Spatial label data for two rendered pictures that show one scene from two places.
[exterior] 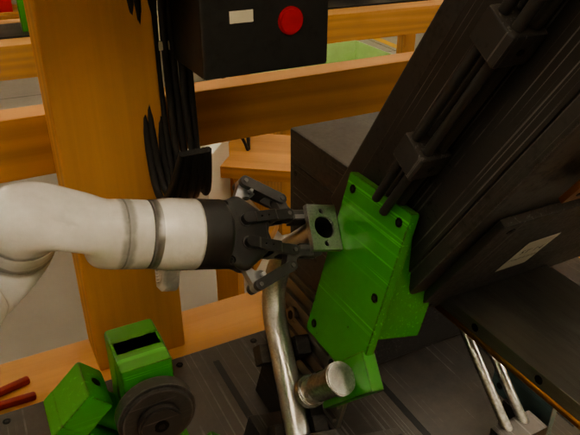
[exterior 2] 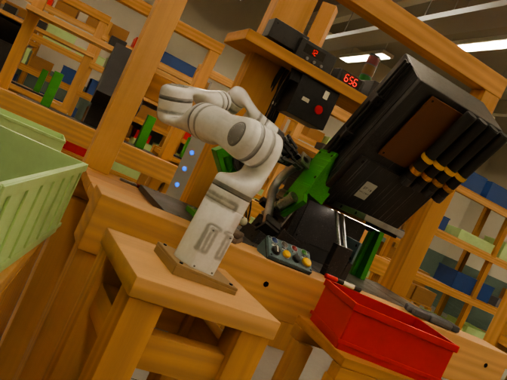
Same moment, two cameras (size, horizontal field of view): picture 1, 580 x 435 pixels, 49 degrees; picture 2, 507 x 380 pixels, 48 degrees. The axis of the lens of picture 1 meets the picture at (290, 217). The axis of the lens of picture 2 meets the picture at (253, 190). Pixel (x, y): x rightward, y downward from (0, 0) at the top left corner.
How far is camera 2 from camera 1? 1.38 m
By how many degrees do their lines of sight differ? 27
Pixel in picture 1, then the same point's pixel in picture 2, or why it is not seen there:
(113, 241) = (256, 115)
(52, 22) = (249, 76)
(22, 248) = (239, 99)
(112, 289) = (209, 174)
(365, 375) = (302, 197)
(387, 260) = (324, 166)
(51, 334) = not seen: hidden behind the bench
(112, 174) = not seen: hidden behind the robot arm
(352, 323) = (303, 186)
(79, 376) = not seen: hidden behind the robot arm
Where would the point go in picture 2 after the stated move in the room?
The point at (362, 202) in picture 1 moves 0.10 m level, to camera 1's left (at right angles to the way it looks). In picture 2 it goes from (321, 154) to (294, 142)
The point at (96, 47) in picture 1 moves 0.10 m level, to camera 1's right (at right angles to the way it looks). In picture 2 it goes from (256, 90) to (280, 102)
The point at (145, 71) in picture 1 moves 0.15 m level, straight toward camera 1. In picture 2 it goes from (264, 106) to (271, 104)
